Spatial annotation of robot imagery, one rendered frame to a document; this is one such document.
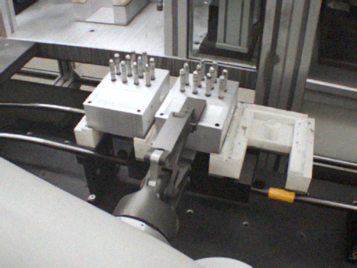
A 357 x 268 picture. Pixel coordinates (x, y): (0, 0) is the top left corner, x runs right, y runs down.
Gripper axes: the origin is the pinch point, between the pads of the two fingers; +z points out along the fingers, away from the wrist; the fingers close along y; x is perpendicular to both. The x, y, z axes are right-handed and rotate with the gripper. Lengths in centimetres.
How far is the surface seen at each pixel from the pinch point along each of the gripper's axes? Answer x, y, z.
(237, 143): -6.8, -2.6, 1.8
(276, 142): -12.5, -4.0, 5.4
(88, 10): 32.8, 3.3, 29.9
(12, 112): 70, -36, 34
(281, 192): -14.8, -8.6, -0.6
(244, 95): 10, -89, 144
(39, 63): 146, -88, 142
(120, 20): 23.9, 2.2, 28.5
